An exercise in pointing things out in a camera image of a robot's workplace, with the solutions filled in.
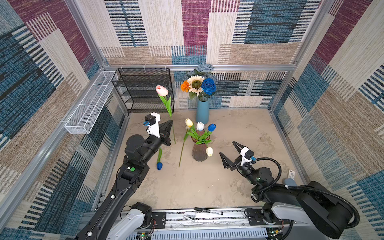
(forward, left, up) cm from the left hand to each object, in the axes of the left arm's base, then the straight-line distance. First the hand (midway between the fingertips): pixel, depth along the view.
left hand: (172, 119), depth 64 cm
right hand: (-4, -25, -18) cm, 31 cm away
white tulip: (-7, -16, -15) cm, 23 cm away
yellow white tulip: (+5, -7, -9) cm, 13 cm away
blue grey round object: (-15, -61, -36) cm, 72 cm away
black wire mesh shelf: (+47, +30, -19) cm, 59 cm away
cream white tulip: (+3, -12, -10) cm, 16 cm away
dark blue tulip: (+3, -17, -9) cm, 20 cm away
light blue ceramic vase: (+31, -15, -27) cm, 43 cm away
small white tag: (-10, -65, -37) cm, 75 cm away
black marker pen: (-28, -16, -37) cm, 49 cm away
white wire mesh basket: (+6, +43, -5) cm, 44 cm away
